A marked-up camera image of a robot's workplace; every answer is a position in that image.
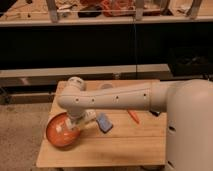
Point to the blue sponge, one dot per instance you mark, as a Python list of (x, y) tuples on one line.
[(103, 122)]

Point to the long metal rail bench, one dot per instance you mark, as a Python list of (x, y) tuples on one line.
[(50, 76)]

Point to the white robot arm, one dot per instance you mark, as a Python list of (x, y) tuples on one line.
[(188, 105)]

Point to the orange toy carrot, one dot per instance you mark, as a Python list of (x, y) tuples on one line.
[(134, 116)]

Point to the black whiteboard eraser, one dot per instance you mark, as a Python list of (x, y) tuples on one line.
[(154, 113)]

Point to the white plastic bottle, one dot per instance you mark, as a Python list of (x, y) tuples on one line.
[(75, 126)]

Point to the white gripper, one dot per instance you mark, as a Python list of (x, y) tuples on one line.
[(88, 116)]

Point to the orange ceramic bowl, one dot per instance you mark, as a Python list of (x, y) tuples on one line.
[(64, 138)]

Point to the translucent plastic cup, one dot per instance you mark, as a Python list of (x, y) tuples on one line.
[(106, 86)]

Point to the cluttered back shelf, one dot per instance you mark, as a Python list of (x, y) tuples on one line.
[(101, 12)]

